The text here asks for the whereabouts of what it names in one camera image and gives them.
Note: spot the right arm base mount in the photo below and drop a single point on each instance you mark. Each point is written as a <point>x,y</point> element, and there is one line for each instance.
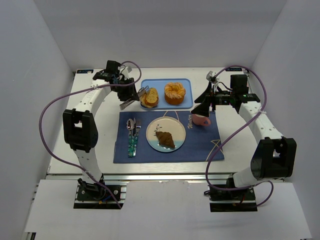
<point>224,200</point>

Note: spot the blue cloth placemat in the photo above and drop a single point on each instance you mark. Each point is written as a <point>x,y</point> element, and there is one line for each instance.
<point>200,140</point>

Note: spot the blue label sticker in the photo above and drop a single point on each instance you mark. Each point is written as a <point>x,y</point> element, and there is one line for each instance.
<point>84,71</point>
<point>233,69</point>

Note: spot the blue plastic tray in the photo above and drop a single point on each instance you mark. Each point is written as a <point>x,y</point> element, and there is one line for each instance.
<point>159,85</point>

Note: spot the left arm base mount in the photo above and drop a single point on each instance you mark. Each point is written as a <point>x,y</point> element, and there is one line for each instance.
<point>93,196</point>

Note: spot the metal tongs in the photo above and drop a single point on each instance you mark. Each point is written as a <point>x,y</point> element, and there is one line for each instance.
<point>141,91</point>

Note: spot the sliced toast bread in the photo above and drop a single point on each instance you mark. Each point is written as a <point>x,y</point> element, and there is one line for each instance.
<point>150,99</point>

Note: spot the left blue label sticker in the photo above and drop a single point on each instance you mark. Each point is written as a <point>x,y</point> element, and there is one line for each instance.
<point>84,71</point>

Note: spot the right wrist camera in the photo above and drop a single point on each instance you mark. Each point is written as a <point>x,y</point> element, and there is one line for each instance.
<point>212,78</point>

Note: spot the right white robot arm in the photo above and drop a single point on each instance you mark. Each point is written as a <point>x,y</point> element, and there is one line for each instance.
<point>275,154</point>

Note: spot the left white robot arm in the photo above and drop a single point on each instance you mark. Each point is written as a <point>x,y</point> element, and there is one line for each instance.
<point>79,126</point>

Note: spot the pink mug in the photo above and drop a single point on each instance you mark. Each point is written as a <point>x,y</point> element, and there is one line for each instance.
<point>200,120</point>

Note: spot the round orange sugared bun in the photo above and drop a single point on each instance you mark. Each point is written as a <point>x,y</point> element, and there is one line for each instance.
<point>174,93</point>

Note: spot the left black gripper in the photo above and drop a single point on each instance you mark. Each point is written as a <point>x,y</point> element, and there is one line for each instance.
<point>128,91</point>

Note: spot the aluminium table edge rail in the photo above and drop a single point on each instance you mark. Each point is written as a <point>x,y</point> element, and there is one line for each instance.
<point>146,175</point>

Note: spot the fork with green handle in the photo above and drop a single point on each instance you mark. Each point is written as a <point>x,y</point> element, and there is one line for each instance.
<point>136,136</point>

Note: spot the spoon with green handle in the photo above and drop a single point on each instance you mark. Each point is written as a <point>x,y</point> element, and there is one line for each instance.
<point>129,126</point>

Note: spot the brown croissant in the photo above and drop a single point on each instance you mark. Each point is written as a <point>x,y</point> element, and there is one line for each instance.
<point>165,139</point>

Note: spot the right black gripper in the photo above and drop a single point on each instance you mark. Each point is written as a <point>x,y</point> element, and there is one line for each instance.
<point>212,99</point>

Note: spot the white and blue plate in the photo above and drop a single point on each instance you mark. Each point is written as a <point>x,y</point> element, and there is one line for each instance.
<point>165,124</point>

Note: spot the right blue label sticker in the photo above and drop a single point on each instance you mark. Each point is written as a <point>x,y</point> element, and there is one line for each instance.
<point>233,69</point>

